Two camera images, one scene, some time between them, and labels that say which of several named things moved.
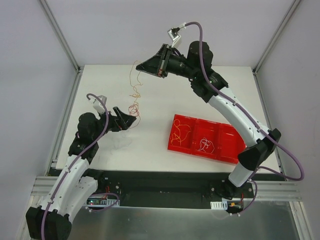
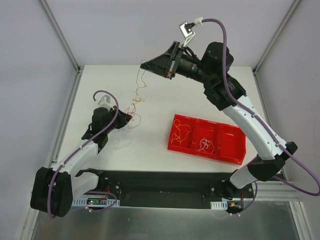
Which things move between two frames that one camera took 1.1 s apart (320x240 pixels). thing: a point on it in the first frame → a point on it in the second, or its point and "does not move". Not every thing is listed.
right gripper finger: x=154 y=68 does not move
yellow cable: x=133 y=87 → x=138 y=72
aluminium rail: x=264 y=191 does not move
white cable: x=205 y=144 does not move
